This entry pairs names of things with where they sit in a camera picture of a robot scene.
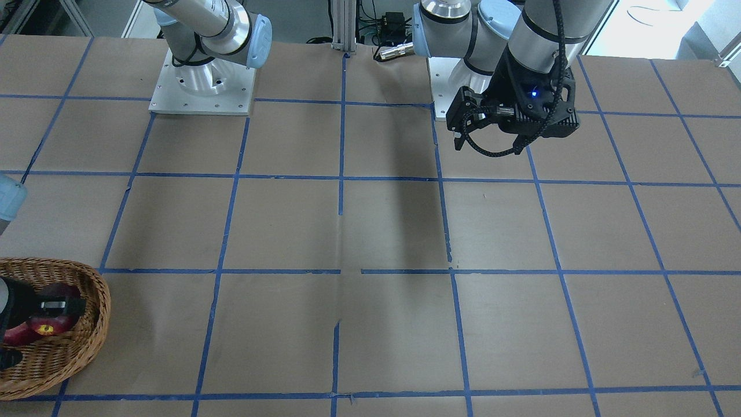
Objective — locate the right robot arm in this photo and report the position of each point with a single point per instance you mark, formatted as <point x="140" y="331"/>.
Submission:
<point x="223" y="29"/>

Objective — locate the aluminium frame post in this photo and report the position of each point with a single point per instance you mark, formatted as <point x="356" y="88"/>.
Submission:
<point x="344" y="23"/>

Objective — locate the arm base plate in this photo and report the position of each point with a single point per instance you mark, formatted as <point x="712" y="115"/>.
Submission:
<point x="447" y="75"/>
<point x="215" y="88"/>

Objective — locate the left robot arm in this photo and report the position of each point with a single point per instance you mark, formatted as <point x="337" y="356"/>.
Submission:
<point x="535" y="32"/>

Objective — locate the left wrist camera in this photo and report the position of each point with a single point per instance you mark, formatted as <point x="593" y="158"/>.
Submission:
<point x="531" y="97"/>

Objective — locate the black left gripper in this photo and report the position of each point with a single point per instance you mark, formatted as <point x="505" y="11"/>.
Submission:
<point x="505" y="82"/>

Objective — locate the wicker basket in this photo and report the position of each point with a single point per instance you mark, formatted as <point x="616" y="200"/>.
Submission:
<point x="54" y="358"/>

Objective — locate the dark red apple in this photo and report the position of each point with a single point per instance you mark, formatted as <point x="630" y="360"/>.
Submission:
<point x="61" y="307"/>

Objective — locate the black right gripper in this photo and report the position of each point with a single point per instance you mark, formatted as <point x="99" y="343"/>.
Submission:
<point x="16" y="308"/>

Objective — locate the silver cylinder connector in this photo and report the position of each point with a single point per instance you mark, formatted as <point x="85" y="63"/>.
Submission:
<point x="385" y="55"/>

